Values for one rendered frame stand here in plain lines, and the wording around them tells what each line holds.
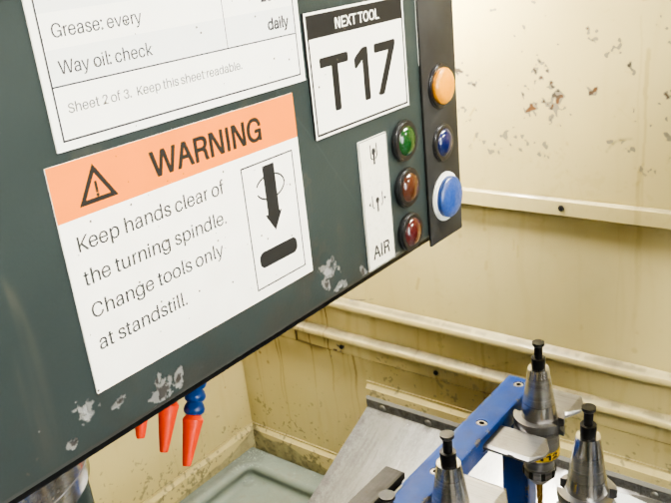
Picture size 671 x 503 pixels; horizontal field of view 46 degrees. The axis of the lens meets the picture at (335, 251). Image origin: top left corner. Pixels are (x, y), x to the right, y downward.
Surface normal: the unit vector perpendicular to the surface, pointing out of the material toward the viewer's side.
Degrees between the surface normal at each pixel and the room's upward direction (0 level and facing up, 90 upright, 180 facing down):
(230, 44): 90
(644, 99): 90
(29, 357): 90
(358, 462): 24
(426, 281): 90
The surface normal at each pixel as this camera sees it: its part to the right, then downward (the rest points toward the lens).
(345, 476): -0.33, -0.70
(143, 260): 0.79, 0.15
